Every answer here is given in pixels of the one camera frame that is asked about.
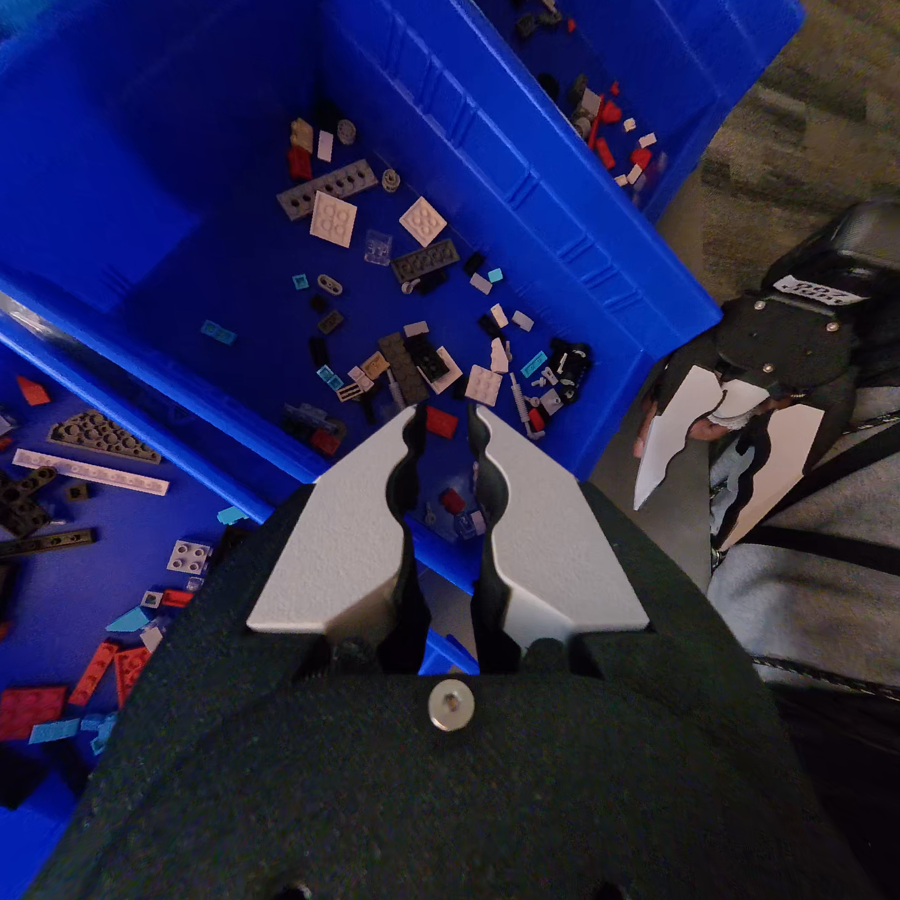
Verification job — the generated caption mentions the pile of white grey bricks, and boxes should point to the pile of white grey bricks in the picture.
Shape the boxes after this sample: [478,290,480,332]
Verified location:
[200,116,595,542]

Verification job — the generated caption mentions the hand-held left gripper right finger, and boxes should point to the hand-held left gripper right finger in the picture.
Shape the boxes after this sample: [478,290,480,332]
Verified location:
[466,405,651,675]

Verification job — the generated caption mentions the black speckled cord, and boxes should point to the black speckled cord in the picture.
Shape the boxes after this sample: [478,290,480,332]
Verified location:
[751,413,900,702]

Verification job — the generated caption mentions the black trousers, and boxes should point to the black trousers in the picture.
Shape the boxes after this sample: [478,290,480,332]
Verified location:
[773,689,900,900]

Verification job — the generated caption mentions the black harness strap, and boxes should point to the black harness strap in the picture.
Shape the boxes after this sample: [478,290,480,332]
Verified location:
[745,415,900,579]

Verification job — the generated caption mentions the pile of small red white bricks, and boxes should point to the pile of small red white bricks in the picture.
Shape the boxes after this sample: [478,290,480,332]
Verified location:
[513,0,662,194]

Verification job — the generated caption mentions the blue plastic bin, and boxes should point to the blue plastic bin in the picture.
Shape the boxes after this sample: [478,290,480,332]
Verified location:
[0,330,486,900]
[0,0,725,595]
[471,0,806,226]

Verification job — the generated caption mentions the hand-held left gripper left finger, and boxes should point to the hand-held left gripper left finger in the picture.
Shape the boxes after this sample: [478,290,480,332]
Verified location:
[246,405,433,675]

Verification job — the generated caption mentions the person's right hand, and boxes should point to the person's right hand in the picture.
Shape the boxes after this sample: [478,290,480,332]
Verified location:
[689,397,792,443]

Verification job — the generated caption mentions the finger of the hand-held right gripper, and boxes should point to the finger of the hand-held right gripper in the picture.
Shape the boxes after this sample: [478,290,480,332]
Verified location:
[709,404,826,551]
[631,364,727,512]

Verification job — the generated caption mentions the grey sweatshirt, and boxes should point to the grey sweatshirt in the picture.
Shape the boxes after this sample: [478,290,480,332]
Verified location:
[706,380,900,697]

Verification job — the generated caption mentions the pile of red black cyan bricks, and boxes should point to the pile of red black cyan bricks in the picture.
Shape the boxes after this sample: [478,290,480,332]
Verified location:
[0,376,250,757]

